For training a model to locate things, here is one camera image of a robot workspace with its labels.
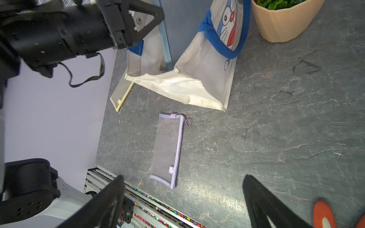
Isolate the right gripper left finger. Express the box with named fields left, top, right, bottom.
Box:
left=59, top=175, right=125, bottom=228

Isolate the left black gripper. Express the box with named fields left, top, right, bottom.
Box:
left=1, top=1, right=164, bottom=78

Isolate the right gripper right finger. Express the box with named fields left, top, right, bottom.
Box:
left=242, top=175, right=311, bottom=228

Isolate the dark blue mesh pouch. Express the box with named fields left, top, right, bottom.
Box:
left=153, top=0, right=213, bottom=71

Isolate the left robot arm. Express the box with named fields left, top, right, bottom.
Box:
left=1, top=1, right=164, bottom=228

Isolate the far left yellow mesh pouch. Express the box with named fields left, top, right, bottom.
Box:
left=109, top=73, right=134, bottom=112

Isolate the cream canvas tote bag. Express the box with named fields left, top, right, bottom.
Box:
left=125, top=1, right=251, bottom=111

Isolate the small purple pouch under blue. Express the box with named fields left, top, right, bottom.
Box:
left=150, top=114, right=191, bottom=190

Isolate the red patterned garden glove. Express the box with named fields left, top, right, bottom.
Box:
left=313, top=200, right=365, bottom=228

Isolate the green plant in pot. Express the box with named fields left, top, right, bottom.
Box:
left=252, top=0, right=324, bottom=43

